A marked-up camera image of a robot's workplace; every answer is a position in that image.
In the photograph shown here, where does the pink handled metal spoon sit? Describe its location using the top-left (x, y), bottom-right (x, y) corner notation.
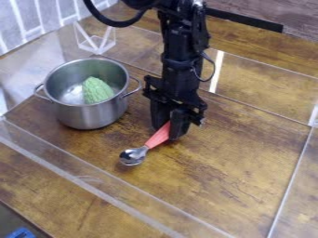
top-left (118, 122), bottom-right (169, 165)

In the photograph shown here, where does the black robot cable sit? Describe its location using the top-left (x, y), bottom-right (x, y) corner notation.
top-left (81, 0), bottom-right (216, 83)

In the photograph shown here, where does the green bumpy toy vegetable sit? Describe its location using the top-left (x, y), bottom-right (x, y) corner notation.
top-left (81, 76), bottom-right (114, 104)

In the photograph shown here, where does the blue object at corner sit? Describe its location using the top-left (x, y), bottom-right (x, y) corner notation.
top-left (5, 228), bottom-right (35, 238)

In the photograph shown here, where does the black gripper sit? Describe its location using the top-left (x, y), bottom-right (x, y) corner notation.
top-left (142, 57), bottom-right (206, 140)

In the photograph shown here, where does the stainless steel pot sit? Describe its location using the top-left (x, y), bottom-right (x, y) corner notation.
top-left (33, 58), bottom-right (141, 130)

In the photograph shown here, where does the clear acrylic corner bracket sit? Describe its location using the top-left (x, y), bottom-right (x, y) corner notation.
top-left (73, 22), bottom-right (116, 55)

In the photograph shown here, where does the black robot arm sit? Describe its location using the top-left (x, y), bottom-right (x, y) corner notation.
top-left (122, 0), bottom-right (209, 140)

